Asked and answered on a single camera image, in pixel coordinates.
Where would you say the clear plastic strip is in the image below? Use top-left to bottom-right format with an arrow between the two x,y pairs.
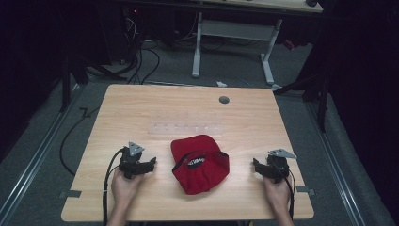
148,121 -> 224,137

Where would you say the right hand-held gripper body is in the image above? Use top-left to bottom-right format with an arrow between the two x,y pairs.
264,148 -> 297,184

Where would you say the red baseball cap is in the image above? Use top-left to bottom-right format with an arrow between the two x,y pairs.
170,134 -> 231,196

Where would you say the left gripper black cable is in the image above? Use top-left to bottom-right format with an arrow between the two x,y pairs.
102,148 -> 126,226

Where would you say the aluminium floor rail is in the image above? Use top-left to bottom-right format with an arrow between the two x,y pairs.
0,84 -> 87,222
304,102 -> 369,226

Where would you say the grey tape piece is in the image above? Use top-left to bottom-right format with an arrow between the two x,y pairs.
58,189 -> 83,199
295,186 -> 316,196

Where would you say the black metal stand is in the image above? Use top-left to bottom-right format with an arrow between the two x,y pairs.
272,70 -> 331,134
59,53 -> 90,113

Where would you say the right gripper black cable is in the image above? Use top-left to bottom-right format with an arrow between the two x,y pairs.
272,161 -> 296,220

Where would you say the bundle of black cables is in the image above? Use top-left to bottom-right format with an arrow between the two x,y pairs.
123,17 -> 162,86

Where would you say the person's left hand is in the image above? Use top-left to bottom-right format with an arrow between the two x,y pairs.
110,170 -> 145,205

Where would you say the white-legged wooden desk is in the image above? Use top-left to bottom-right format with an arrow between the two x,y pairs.
123,0 -> 324,88

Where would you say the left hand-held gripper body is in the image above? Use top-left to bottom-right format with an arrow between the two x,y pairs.
118,141 -> 146,181

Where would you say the person's right hand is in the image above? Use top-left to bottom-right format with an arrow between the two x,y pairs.
263,175 -> 292,211

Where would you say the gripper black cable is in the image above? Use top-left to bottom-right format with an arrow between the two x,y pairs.
102,148 -> 126,226
272,161 -> 296,220

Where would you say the black floor cable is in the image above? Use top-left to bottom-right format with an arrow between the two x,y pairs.
58,106 -> 102,177

